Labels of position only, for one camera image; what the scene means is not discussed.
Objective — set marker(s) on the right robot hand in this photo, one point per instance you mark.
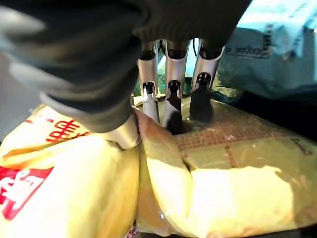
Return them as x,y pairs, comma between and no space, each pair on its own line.
99,49

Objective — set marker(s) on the yellow snack bag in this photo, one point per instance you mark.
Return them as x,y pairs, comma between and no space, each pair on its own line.
210,178

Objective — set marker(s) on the light blue snack bag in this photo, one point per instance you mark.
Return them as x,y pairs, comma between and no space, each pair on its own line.
272,49

